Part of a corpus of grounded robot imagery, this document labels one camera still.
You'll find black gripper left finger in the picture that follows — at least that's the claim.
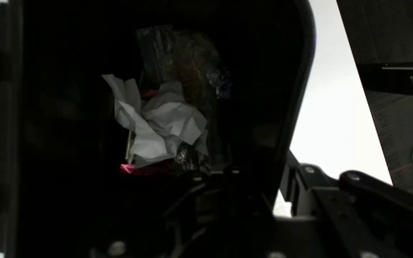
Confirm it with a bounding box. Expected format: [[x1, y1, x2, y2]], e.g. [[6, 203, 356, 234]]
[[91, 164, 271, 258]]

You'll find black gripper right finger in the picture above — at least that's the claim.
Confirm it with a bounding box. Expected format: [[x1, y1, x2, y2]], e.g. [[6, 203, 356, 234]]
[[279, 151, 413, 258]]

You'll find black plastic bin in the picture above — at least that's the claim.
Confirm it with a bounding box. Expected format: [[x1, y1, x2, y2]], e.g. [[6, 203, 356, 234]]
[[0, 0, 319, 258]]

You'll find pink scrap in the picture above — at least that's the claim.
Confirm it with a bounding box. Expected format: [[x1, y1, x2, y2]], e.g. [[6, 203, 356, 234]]
[[119, 163, 180, 178]]

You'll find crumpled white paper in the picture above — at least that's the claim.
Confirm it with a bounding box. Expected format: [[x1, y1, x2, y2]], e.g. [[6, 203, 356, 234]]
[[101, 74, 210, 170]]

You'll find black table board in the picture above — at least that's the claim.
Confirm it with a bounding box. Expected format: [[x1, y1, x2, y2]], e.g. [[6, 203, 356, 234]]
[[336, 0, 413, 198]]

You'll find clear plastic wrap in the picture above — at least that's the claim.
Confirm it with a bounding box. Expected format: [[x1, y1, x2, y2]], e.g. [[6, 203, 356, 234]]
[[135, 24, 234, 170]]

